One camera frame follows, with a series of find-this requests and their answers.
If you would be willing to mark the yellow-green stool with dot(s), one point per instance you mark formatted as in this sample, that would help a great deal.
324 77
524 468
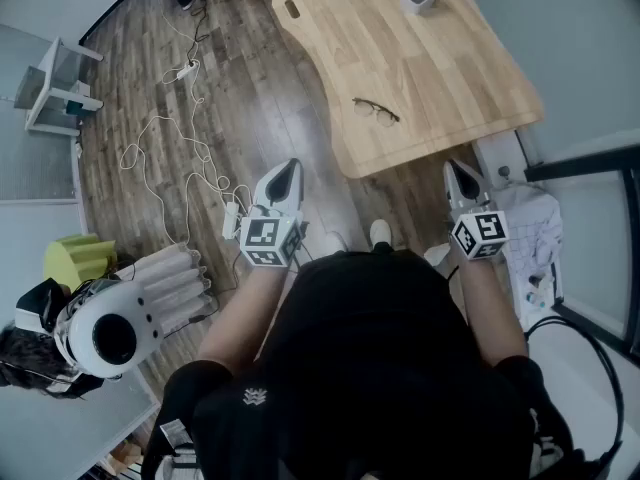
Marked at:
70 263

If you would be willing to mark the long white power adapter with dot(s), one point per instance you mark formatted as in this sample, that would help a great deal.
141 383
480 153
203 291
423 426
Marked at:
231 219

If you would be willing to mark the person's left forearm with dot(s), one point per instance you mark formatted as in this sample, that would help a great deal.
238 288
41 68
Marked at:
240 313

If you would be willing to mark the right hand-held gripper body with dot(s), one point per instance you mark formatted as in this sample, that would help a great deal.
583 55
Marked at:
482 233

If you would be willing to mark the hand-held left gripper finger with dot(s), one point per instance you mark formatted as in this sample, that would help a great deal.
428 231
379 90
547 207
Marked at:
299 193
262 193

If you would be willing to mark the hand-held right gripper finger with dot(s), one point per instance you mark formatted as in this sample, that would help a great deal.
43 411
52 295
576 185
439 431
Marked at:
450 190
480 180

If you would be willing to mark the white crumpled cloth pile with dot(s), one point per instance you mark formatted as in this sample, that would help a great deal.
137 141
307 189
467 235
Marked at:
530 228

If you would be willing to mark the small white power strip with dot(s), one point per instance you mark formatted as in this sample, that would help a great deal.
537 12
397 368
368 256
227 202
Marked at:
186 71

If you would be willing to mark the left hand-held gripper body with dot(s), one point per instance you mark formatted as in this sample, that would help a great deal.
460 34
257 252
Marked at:
265 235

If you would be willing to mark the person's right white shoe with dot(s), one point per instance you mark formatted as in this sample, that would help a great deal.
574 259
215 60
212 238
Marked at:
380 230

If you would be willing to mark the white metal shelf frame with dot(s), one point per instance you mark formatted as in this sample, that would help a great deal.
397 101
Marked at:
47 79

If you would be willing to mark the person's right forearm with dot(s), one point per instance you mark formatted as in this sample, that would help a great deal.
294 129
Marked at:
490 313

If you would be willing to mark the black thin-framed eyeglasses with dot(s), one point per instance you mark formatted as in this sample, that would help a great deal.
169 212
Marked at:
385 118

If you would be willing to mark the person's black shirt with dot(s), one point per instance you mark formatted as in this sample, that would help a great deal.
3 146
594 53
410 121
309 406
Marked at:
370 348

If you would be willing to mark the white desk leg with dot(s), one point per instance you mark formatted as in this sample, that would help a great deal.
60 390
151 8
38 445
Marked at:
495 158

